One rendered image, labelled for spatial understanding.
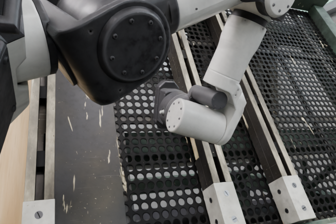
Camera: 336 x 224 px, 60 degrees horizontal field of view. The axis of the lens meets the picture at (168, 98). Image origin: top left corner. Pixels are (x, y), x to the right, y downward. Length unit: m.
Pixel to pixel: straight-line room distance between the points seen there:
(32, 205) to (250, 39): 0.54
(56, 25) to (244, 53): 0.33
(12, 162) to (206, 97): 0.48
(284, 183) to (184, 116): 0.51
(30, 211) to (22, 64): 0.42
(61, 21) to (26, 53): 0.05
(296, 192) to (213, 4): 0.67
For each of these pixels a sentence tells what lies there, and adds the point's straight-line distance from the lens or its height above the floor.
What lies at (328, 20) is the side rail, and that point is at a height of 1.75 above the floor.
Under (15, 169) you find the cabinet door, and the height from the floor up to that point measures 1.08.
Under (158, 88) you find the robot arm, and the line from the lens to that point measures 0.71.
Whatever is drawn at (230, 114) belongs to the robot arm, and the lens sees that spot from 0.56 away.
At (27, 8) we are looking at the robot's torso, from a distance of 0.33.
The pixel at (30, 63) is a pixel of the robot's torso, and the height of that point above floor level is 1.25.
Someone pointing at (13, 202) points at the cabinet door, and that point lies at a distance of 0.75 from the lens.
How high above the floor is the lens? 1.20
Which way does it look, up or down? 4 degrees up
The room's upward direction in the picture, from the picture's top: straight up
